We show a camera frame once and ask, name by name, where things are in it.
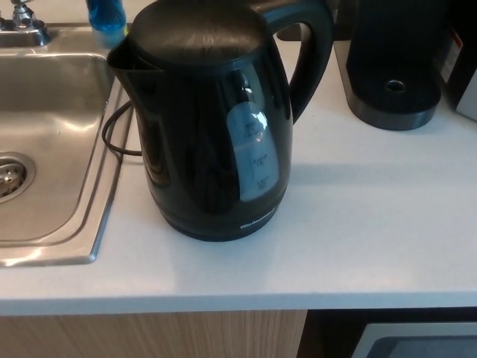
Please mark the black electric kettle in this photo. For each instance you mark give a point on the black electric kettle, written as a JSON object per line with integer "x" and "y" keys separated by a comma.
{"x": 194, "y": 149}

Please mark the wooden cabinet door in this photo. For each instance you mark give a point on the wooden cabinet door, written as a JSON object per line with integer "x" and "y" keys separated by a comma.
{"x": 149, "y": 335}

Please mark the stainless steel sink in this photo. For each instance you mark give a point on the stainless steel sink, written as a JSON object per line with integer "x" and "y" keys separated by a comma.
{"x": 56, "y": 112}

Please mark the black and steel appliance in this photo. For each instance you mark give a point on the black and steel appliance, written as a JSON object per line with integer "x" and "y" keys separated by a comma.
{"x": 391, "y": 56}

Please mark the blue dish soap bottle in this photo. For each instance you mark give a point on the blue dish soap bottle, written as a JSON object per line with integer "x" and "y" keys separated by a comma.
{"x": 106, "y": 30}

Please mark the metal sink drain strainer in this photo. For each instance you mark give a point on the metal sink drain strainer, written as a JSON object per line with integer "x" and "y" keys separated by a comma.
{"x": 11, "y": 177}

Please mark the black appliance with red label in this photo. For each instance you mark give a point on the black appliance with red label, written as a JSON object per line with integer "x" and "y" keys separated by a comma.
{"x": 462, "y": 74}

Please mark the chrome faucet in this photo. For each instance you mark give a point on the chrome faucet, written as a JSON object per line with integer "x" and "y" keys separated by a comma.
{"x": 22, "y": 30}

